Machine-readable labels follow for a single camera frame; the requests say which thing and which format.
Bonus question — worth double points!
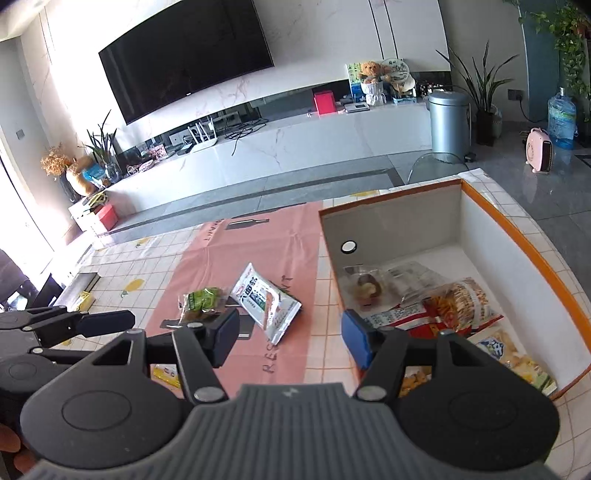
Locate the white chip bag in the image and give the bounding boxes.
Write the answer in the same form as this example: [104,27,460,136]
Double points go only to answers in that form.
[471,323,558,396]

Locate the white television console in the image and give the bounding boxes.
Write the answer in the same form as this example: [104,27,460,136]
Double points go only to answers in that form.
[69,99,435,232]

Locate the clear peanut snack packet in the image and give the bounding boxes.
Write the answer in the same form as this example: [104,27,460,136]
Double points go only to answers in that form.
[399,368,435,398]

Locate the black television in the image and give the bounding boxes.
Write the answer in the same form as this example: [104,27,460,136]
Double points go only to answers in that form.
[98,0,276,125]

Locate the blue water jug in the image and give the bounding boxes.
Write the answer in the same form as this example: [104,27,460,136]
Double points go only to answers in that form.
[548,88,578,150]

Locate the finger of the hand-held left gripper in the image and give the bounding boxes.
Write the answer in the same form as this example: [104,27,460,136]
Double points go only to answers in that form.
[27,309,136,366]
[0,306,71,331]

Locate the green snack packet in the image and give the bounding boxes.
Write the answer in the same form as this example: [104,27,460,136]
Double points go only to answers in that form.
[179,286,230,326]

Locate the pink placemat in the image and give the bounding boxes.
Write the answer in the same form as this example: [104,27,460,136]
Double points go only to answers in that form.
[157,200,366,396]

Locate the red foil snack packet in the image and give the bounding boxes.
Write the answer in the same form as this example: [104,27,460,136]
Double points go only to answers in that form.
[365,302,504,342]

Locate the clear pastry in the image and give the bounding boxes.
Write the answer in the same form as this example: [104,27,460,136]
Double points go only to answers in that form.
[344,265,393,308]

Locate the red yellow noodle snack packet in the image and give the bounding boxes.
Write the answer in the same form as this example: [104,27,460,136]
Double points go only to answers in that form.
[425,277,504,332]

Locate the orange storage box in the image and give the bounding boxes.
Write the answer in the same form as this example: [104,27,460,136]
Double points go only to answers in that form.
[318,178,585,401]

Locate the black chair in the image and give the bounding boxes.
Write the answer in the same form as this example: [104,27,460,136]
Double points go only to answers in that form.
[0,249,64,313]

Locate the clear plastic packet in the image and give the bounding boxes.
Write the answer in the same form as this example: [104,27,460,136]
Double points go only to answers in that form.
[385,261,447,304]

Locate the person's left hand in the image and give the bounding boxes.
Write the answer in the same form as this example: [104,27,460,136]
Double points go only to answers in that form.
[0,422,38,480]

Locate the potted plant with long leaves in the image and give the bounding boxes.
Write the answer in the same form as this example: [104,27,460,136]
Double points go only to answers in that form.
[436,41,520,147]

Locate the green plant in vase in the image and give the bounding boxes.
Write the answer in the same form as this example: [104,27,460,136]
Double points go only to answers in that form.
[83,111,123,184]

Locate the black cables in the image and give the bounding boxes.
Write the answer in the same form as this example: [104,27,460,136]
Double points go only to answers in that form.
[224,117,269,140]

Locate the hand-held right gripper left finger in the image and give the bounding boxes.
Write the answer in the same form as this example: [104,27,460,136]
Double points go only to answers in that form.
[92,307,242,403]

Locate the teddy bear bouquet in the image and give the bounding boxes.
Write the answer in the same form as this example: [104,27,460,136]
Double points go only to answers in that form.
[359,61,393,107]

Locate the round paper fan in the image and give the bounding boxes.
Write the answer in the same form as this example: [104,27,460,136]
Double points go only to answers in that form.
[385,58,414,86]

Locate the white router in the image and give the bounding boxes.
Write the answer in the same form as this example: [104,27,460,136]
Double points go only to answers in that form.
[187,117,219,153]

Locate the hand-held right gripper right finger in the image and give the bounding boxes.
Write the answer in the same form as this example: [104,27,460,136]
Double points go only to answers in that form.
[341,309,504,403]

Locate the red box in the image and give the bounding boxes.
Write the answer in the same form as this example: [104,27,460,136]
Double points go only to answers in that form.
[95,203,120,232]
[313,91,338,114]

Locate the dried flowers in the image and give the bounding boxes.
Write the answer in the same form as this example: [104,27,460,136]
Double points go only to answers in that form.
[41,145,75,204]

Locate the hanging vine plant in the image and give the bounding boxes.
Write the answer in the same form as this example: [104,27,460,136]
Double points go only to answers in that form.
[503,0,591,123]

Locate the silver trash can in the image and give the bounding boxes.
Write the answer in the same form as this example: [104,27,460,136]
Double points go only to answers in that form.
[428,90,472,163]

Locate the clear plastic chair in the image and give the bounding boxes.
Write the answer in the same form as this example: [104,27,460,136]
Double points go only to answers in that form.
[409,151,465,186]

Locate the white packet with green print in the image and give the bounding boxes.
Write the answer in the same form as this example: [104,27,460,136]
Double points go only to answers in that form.
[229,262,303,346]

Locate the brown teddy bear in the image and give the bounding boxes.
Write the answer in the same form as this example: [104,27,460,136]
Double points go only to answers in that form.
[67,157,100,197]

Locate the pink heater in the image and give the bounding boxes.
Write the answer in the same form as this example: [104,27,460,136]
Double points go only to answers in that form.
[526,128,555,174]

